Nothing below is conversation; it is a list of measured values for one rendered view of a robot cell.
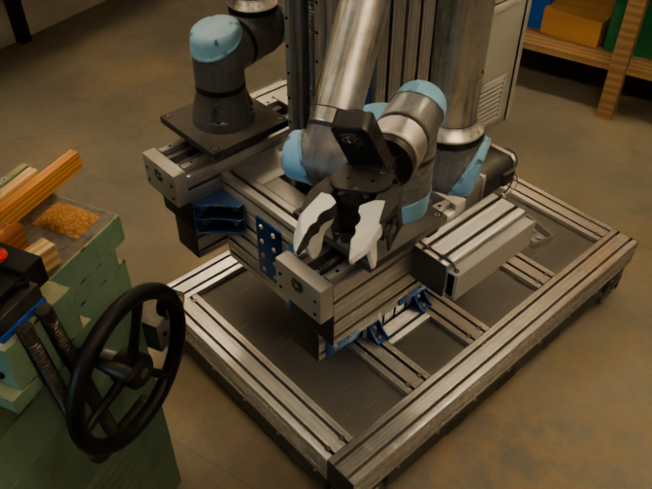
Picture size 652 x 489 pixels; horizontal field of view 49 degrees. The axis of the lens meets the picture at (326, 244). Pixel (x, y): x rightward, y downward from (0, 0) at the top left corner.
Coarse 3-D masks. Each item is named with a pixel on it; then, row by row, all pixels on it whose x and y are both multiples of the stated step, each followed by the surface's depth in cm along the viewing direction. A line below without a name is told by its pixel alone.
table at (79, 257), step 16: (48, 208) 132; (96, 208) 132; (32, 224) 128; (96, 224) 128; (112, 224) 129; (32, 240) 125; (48, 240) 125; (64, 240) 125; (80, 240) 125; (96, 240) 126; (112, 240) 131; (64, 256) 122; (80, 256) 123; (96, 256) 128; (48, 272) 119; (64, 272) 121; (80, 272) 125; (80, 336) 114; (0, 384) 106; (32, 384) 106; (0, 400) 105; (16, 400) 104
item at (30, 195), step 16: (64, 160) 137; (80, 160) 140; (48, 176) 133; (64, 176) 137; (16, 192) 129; (32, 192) 130; (48, 192) 134; (0, 208) 126; (16, 208) 128; (32, 208) 132
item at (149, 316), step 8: (144, 304) 152; (152, 304) 152; (144, 312) 150; (152, 312) 150; (144, 320) 149; (152, 320) 149; (160, 320) 149; (168, 320) 151; (144, 328) 150; (152, 328) 148; (160, 328) 149; (168, 328) 152; (152, 336) 150; (160, 336) 150; (168, 336) 153; (152, 344) 152; (160, 344) 151
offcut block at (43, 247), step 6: (42, 240) 119; (30, 246) 118; (36, 246) 118; (42, 246) 118; (48, 246) 118; (54, 246) 118; (30, 252) 117; (36, 252) 117; (42, 252) 117; (48, 252) 118; (54, 252) 119; (42, 258) 117; (48, 258) 118; (54, 258) 119; (48, 264) 119; (54, 264) 120; (48, 270) 119
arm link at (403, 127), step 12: (384, 120) 89; (396, 120) 88; (408, 120) 89; (384, 132) 87; (396, 132) 87; (408, 132) 87; (420, 132) 89; (408, 144) 87; (420, 144) 88; (420, 156) 88
